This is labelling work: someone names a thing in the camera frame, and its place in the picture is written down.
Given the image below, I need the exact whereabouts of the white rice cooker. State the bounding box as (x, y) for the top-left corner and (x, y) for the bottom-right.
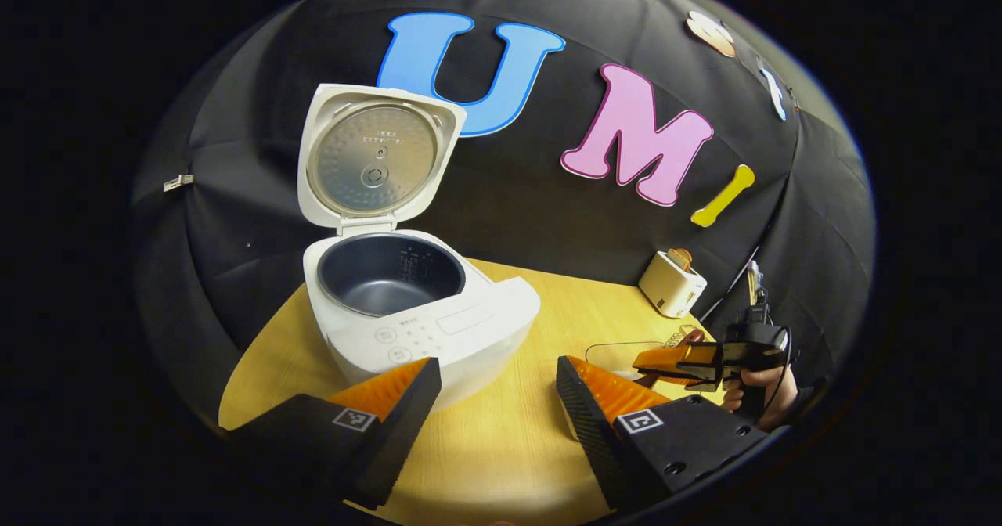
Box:
(297, 83), (542, 412)

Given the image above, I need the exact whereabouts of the brown wooden spoon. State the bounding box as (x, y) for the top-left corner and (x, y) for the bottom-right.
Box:
(633, 329), (705, 391)

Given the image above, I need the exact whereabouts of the black backdrop cloth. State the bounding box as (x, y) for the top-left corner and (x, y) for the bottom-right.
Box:
(129, 0), (876, 433)

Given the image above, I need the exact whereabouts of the white toaster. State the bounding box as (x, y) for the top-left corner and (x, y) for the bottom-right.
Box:
(638, 250), (708, 319)

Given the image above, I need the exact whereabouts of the clear plastic rice container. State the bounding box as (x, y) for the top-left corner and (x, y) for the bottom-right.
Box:
(575, 341), (709, 402)

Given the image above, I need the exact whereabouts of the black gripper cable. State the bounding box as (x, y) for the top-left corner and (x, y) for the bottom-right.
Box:
(763, 326), (795, 421)

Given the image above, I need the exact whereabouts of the thin grey cable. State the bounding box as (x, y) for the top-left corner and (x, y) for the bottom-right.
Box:
(699, 197), (784, 323)

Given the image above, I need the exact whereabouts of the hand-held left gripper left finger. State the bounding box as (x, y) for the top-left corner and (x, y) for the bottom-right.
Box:
(223, 358), (443, 511)

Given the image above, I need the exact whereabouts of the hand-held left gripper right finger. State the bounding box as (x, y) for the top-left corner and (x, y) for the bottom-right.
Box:
(556, 356), (772, 515)

